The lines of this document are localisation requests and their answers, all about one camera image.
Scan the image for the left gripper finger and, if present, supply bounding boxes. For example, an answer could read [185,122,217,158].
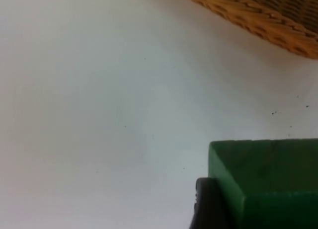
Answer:
[189,177,236,229]

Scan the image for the pale brown wicker basket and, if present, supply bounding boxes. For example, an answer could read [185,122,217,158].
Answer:
[172,0,318,60]

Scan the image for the green cube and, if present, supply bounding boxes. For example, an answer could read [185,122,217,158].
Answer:
[208,138,318,229]

